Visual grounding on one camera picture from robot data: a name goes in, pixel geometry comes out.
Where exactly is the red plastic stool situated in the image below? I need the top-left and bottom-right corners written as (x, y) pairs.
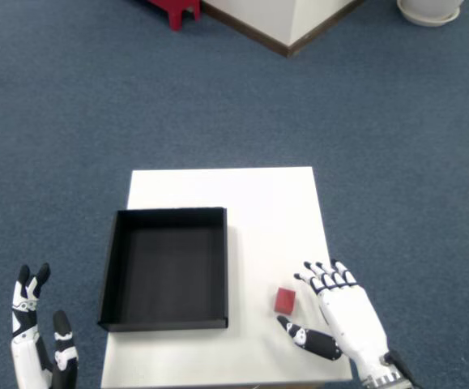
top-left (147, 0), bottom-right (202, 32)

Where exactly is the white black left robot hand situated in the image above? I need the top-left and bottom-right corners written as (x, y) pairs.
top-left (10, 262), bottom-right (80, 389)

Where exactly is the black open box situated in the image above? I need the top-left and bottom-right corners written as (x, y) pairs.
top-left (96, 206), bottom-right (229, 332)

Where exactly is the white plant pot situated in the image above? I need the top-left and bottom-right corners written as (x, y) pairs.
top-left (396, 0), bottom-right (465, 15)

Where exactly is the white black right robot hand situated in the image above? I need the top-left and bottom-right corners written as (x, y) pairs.
top-left (276, 259), bottom-right (393, 376)

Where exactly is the red cube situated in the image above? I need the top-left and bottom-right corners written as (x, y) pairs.
top-left (273, 287), bottom-right (297, 315)

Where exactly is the white pot saucer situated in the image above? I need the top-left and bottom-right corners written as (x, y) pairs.
top-left (398, 6), bottom-right (461, 28)

